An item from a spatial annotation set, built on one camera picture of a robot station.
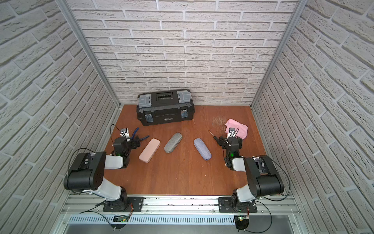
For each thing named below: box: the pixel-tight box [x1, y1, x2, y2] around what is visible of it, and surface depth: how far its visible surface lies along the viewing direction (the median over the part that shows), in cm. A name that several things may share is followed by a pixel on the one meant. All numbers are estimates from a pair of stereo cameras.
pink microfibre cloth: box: [224, 117, 249, 140], surface depth 107 cm
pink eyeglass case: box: [138, 137, 161, 164], surface depth 94 cm
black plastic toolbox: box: [136, 88, 196, 127], surface depth 101 cm
